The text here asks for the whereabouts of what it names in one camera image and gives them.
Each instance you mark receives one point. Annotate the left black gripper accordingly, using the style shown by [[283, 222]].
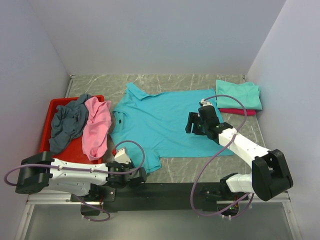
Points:
[[124, 165]]

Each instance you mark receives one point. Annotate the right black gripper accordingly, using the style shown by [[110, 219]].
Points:
[[193, 117]]

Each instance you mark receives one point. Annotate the cyan blue t-shirt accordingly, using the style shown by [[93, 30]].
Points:
[[152, 126]]

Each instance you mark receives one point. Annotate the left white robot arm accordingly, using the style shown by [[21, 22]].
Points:
[[42, 171]]

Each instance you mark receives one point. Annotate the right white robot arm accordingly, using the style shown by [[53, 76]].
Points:
[[270, 174]]

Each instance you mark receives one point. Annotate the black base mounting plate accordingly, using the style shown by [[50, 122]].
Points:
[[161, 196]]

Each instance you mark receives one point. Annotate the folded magenta t-shirt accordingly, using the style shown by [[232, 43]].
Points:
[[236, 111]]

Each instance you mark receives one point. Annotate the folded mint green t-shirt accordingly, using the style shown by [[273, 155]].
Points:
[[247, 93]]

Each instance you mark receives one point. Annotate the pink t-shirt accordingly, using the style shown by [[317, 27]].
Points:
[[95, 132]]

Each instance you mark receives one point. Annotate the red plastic bin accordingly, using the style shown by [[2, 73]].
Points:
[[73, 153]]

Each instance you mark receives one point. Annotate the dark grey t-shirt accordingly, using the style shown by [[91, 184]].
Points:
[[68, 123]]

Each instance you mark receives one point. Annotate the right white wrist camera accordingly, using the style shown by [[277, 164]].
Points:
[[204, 103]]

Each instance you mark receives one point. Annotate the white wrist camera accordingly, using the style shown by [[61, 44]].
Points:
[[121, 156], [204, 103]]

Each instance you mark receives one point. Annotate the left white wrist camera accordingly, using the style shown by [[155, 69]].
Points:
[[121, 156]]

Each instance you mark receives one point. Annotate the aluminium frame rail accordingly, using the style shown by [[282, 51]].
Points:
[[51, 197]]

